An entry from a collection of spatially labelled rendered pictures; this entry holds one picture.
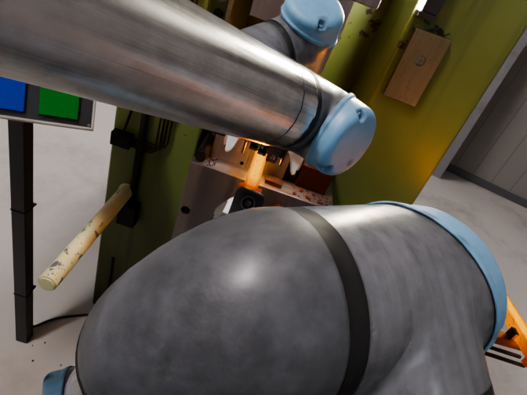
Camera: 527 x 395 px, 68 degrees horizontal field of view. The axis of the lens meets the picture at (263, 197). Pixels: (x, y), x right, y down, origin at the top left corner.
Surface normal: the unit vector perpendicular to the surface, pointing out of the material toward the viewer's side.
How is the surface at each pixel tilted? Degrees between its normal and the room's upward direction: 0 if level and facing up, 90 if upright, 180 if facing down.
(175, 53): 73
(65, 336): 0
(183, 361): 66
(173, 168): 90
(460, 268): 33
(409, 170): 90
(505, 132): 90
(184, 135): 90
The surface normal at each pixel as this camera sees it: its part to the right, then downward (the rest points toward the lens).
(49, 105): 0.40, 0.12
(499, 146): -0.40, 0.39
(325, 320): 0.42, -0.14
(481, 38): -0.13, 0.51
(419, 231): 0.33, -0.76
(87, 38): 0.65, 0.53
